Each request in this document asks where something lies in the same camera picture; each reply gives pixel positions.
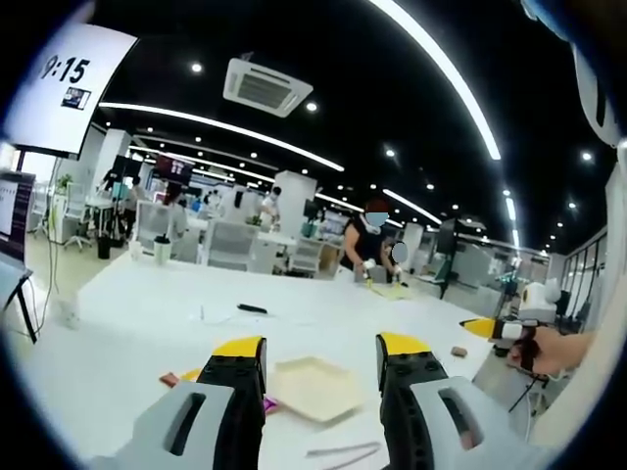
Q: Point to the dark computer monitor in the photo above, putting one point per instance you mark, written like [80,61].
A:
[12,215]

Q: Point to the white cup with dark lid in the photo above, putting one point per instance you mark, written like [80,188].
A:
[162,252]

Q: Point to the ceiling air conditioner vent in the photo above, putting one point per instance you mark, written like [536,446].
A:
[267,87]

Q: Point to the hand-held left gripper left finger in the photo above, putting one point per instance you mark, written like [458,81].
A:
[161,431]

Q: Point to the large white display screen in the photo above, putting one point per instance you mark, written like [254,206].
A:
[63,93]

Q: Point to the beige square tray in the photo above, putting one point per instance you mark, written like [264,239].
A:
[316,389]

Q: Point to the black desk leg frame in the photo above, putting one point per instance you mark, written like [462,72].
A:
[24,308]

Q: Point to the hanging dark red screen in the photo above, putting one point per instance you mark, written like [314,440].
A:
[175,167]

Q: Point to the white rounded machine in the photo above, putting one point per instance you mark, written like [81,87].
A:
[536,298]

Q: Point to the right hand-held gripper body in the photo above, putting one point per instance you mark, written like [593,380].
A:
[512,330]

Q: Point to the yellow food piece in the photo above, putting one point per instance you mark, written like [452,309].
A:
[191,375]

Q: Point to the white office chair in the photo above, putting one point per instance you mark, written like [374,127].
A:
[227,245]

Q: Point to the black pen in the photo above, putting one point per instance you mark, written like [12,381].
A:
[252,308]

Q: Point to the purple food piece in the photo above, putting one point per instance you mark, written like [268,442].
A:
[271,406]

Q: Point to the person's right hand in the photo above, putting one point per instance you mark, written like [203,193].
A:
[548,350]

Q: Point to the brown food piece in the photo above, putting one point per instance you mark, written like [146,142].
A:
[459,351]
[169,379]

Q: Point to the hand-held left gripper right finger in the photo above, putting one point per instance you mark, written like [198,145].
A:
[485,421]

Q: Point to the black waste bin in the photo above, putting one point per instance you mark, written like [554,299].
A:
[104,249]

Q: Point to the long ceiling light strip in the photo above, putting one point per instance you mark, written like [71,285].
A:
[441,68]

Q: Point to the grey strips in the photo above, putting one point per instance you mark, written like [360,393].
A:
[350,450]

